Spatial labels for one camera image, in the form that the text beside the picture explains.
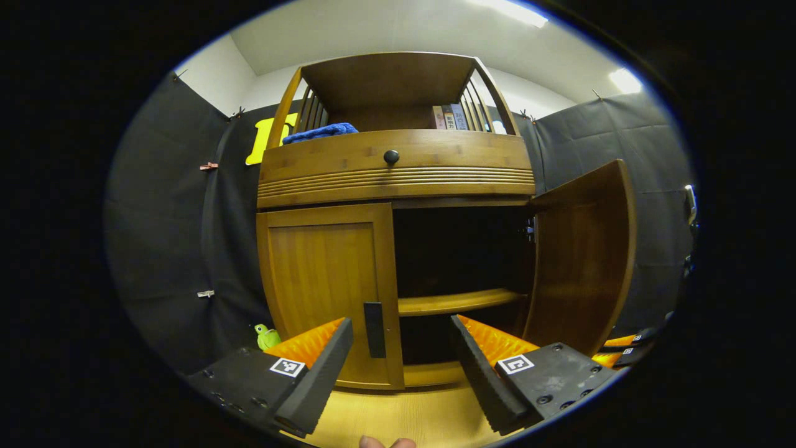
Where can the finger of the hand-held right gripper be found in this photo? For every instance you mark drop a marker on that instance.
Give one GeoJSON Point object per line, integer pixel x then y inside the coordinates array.
{"type": "Point", "coordinates": [628, 356]}
{"type": "Point", "coordinates": [640, 338]}

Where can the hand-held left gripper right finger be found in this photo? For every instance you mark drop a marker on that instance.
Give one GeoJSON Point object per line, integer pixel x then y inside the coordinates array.
{"type": "Point", "coordinates": [485, 379]}

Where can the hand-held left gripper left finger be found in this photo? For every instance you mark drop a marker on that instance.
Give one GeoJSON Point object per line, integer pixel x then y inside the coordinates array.
{"type": "Point", "coordinates": [317, 386]}

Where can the wooden shoe cabinet door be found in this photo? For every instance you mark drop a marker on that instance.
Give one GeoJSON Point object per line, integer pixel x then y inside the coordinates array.
{"type": "Point", "coordinates": [323, 267]}
{"type": "Point", "coordinates": [578, 261]}

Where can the wooden double-door shoe cabinet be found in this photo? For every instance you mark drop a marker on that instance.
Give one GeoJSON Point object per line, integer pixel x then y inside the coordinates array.
{"type": "Point", "coordinates": [385, 81]}

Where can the metal door hinge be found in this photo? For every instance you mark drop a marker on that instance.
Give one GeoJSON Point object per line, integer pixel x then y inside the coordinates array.
{"type": "Point", "coordinates": [532, 230]}

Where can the green toy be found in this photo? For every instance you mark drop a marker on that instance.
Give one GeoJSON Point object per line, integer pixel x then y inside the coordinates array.
{"type": "Point", "coordinates": [267, 339]}

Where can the wooden inner shelf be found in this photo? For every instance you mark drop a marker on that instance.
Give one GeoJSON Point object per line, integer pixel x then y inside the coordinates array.
{"type": "Point", "coordinates": [454, 303]}

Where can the black backdrop cloth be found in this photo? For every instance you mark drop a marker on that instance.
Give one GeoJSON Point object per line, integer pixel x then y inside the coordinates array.
{"type": "Point", "coordinates": [174, 218]}

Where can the wooden ribbed drawer front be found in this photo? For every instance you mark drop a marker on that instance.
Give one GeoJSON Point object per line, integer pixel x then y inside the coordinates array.
{"type": "Point", "coordinates": [466, 155]}

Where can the black round drawer knob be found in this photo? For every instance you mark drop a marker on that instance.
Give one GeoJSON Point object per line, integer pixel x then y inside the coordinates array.
{"type": "Point", "coordinates": [391, 157]}

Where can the pink clip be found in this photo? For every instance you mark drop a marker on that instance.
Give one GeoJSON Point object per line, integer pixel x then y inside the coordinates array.
{"type": "Point", "coordinates": [208, 166]}

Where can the small red clip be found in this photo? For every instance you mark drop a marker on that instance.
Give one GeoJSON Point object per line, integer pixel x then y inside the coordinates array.
{"type": "Point", "coordinates": [236, 114]}
{"type": "Point", "coordinates": [527, 116]}

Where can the blue folded cloth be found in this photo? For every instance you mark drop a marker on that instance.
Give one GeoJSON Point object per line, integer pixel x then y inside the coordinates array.
{"type": "Point", "coordinates": [320, 132]}

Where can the ceiling light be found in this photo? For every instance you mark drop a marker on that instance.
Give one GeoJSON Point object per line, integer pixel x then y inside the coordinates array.
{"type": "Point", "coordinates": [625, 81]}

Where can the lavender spine book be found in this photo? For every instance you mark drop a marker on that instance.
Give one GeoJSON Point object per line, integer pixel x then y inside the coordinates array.
{"type": "Point", "coordinates": [460, 117]}

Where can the brown spine book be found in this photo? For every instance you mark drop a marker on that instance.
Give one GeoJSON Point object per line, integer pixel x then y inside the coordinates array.
{"type": "Point", "coordinates": [449, 118]}

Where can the pink spine book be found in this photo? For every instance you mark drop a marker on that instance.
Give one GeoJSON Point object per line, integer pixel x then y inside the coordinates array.
{"type": "Point", "coordinates": [438, 118]}

